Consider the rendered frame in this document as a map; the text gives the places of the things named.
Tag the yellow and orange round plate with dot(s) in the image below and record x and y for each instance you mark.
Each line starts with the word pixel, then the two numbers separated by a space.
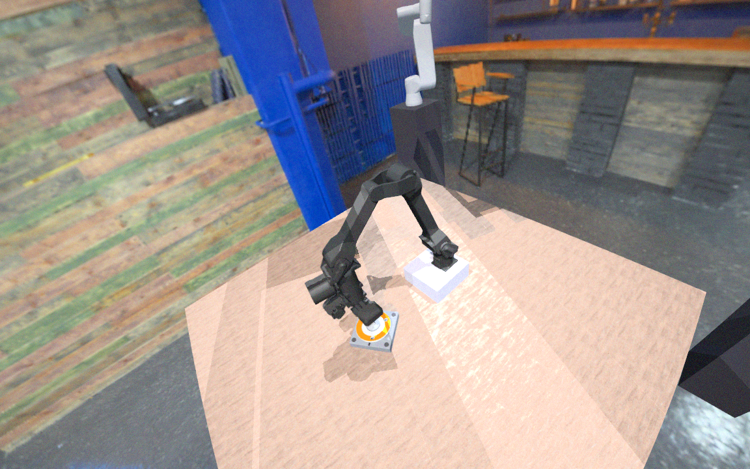
pixel 379 334

